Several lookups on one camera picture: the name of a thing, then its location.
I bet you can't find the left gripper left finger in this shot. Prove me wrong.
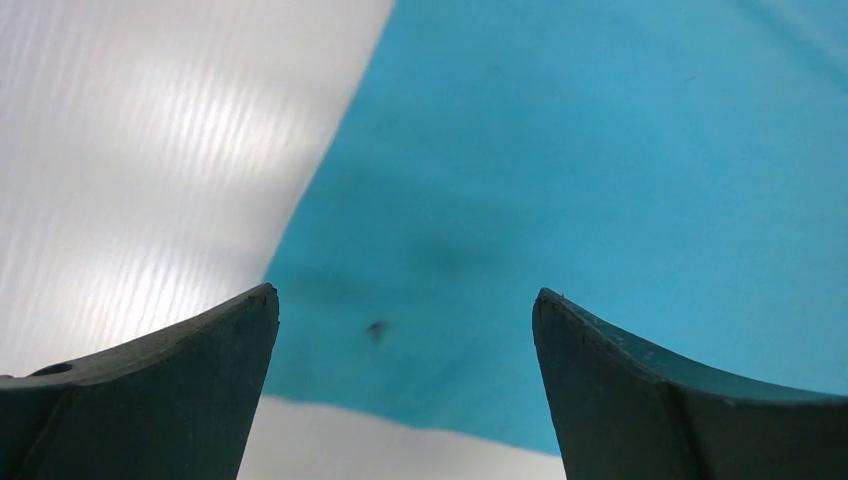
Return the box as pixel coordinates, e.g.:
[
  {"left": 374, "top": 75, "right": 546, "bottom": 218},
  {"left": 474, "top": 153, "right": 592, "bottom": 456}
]
[{"left": 1, "top": 284, "right": 279, "bottom": 480}]

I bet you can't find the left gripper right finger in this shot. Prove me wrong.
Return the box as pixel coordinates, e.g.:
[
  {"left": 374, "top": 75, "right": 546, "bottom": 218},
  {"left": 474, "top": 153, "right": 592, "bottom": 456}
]
[{"left": 532, "top": 288, "right": 847, "bottom": 480}]

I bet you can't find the turquoise t-shirt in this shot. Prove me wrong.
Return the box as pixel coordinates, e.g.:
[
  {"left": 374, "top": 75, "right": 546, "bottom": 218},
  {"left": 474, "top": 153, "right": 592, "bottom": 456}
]
[{"left": 265, "top": 1, "right": 847, "bottom": 454}]

